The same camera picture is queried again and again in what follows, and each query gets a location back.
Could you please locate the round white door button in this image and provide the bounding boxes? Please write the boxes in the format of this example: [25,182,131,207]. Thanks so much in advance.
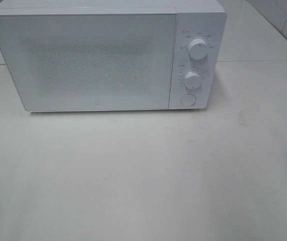
[181,94,196,106]

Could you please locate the white timer knob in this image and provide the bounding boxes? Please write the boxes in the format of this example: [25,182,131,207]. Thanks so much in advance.
[184,71,203,89]

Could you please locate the white microwave door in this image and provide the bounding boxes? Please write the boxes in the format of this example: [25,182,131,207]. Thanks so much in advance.
[0,14,177,112]

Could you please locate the white microwave oven body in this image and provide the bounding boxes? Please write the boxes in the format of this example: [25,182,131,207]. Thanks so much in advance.
[0,1,227,111]

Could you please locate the upper white power knob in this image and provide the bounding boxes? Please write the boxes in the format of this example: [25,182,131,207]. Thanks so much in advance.
[188,36,209,60]

